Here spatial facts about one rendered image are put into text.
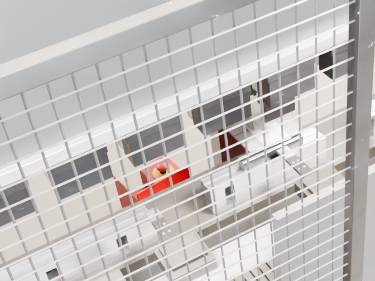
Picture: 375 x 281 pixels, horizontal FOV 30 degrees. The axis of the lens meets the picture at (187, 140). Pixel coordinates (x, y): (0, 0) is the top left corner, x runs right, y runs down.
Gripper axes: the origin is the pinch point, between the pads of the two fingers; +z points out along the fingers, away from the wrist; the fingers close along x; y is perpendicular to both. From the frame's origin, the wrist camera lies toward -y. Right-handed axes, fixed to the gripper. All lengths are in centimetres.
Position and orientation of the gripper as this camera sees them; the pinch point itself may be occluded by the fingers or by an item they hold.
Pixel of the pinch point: (260, 122)
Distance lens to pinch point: 209.0
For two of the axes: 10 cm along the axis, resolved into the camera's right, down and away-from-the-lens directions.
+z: 3.6, 9.3, 0.1
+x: 9.0, -3.5, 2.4
